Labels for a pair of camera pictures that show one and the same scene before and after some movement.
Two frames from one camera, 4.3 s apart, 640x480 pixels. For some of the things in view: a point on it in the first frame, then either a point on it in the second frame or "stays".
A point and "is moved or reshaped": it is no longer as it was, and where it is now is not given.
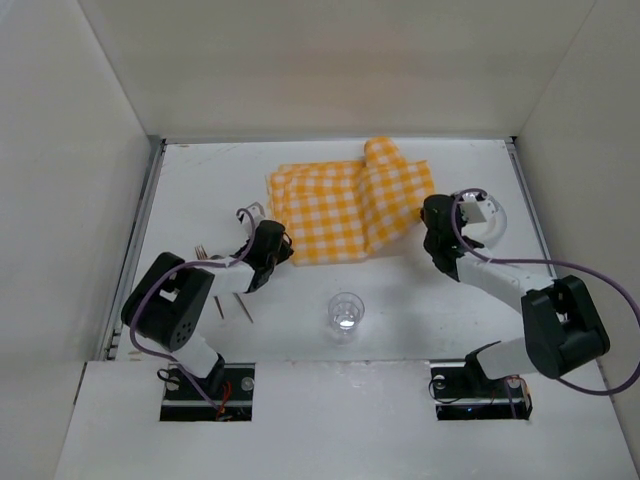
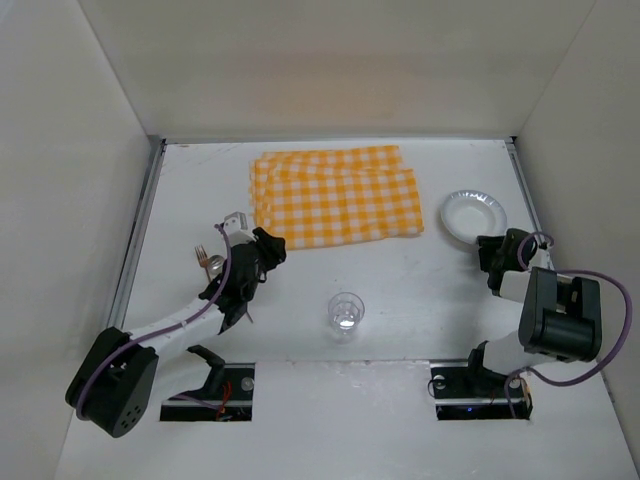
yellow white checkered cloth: x=340 y=211 is moved or reshaped
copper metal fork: x=201 y=255 stays
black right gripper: x=428 y=217 to x=493 y=257
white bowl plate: x=489 y=231 stays
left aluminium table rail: x=125 y=285 stays
